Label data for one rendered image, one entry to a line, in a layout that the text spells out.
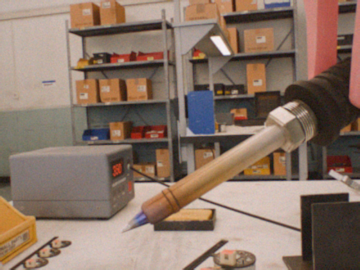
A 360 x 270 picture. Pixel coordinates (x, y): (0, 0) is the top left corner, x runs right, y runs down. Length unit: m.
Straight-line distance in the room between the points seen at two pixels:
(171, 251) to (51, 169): 0.23
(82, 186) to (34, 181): 0.07
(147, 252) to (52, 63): 5.09
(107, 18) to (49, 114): 1.59
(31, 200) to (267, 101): 2.79
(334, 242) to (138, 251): 0.20
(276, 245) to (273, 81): 4.31
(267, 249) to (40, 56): 5.24
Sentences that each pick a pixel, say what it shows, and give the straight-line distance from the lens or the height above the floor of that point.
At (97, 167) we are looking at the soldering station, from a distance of 0.54.
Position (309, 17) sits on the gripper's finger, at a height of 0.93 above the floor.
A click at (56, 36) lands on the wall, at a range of 5.47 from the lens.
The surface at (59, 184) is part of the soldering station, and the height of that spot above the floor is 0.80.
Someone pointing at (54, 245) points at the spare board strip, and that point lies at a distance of 0.48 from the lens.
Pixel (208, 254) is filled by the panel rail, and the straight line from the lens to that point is 0.24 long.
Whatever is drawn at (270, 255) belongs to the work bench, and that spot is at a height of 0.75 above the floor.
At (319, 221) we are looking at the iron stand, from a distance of 0.35.
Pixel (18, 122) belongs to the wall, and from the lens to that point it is 5.70.
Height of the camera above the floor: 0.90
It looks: 4 degrees down
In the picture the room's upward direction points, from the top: 3 degrees counter-clockwise
